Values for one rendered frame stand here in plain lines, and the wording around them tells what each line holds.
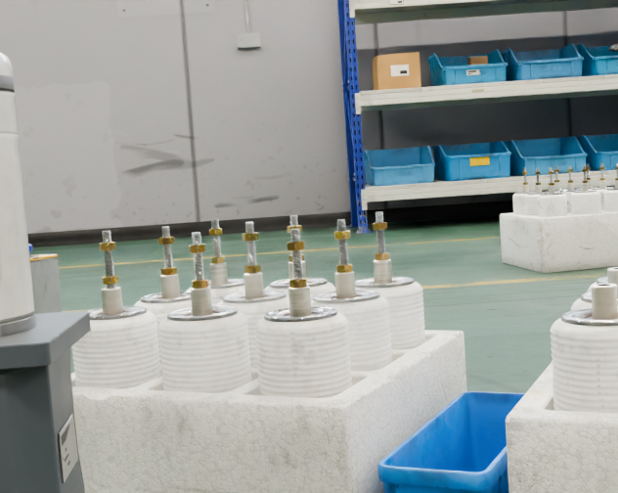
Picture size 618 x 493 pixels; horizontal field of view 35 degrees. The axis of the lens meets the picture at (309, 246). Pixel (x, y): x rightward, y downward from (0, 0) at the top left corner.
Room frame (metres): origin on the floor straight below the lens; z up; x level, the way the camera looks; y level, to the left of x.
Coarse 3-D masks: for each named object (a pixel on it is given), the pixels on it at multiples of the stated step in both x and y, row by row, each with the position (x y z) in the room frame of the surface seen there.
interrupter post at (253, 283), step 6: (246, 276) 1.14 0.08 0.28; (252, 276) 1.14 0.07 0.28; (258, 276) 1.14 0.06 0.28; (246, 282) 1.14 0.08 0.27; (252, 282) 1.14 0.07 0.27; (258, 282) 1.14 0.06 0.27; (246, 288) 1.14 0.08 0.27; (252, 288) 1.14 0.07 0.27; (258, 288) 1.14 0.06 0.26; (246, 294) 1.14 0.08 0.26; (252, 294) 1.14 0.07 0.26; (258, 294) 1.14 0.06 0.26
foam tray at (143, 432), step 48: (432, 336) 1.23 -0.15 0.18; (144, 384) 1.04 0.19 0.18; (384, 384) 0.98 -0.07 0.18; (432, 384) 1.11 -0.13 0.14; (96, 432) 1.01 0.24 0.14; (144, 432) 0.99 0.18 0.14; (192, 432) 0.96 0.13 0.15; (240, 432) 0.94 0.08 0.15; (288, 432) 0.91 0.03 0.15; (336, 432) 0.89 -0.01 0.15; (384, 432) 0.97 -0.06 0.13; (96, 480) 1.01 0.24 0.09; (144, 480) 0.99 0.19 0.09; (192, 480) 0.96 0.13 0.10; (240, 480) 0.94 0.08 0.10; (288, 480) 0.91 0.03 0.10; (336, 480) 0.89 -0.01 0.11
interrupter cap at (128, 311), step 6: (126, 306) 1.12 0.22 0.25; (132, 306) 1.12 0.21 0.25; (138, 306) 1.12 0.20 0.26; (90, 312) 1.10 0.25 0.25; (96, 312) 1.10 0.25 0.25; (102, 312) 1.10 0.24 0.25; (126, 312) 1.10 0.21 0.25; (132, 312) 1.07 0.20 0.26; (138, 312) 1.07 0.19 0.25; (144, 312) 1.08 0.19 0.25; (90, 318) 1.06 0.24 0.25; (96, 318) 1.06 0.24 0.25; (102, 318) 1.05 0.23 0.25; (108, 318) 1.05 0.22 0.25; (114, 318) 1.06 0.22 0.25; (120, 318) 1.06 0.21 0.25
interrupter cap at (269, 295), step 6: (234, 294) 1.17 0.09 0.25; (240, 294) 1.16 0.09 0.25; (264, 294) 1.16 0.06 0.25; (270, 294) 1.15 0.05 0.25; (276, 294) 1.14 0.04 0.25; (282, 294) 1.13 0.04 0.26; (228, 300) 1.12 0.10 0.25; (234, 300) 1.12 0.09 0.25; (240, 300) 1.11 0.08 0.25; (246, 300) 1.11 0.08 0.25; (252, 300) 1.11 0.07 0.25; (258, 300) 1.11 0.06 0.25; (264, 300) 1.11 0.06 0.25; (270, 300) 1.11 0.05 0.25
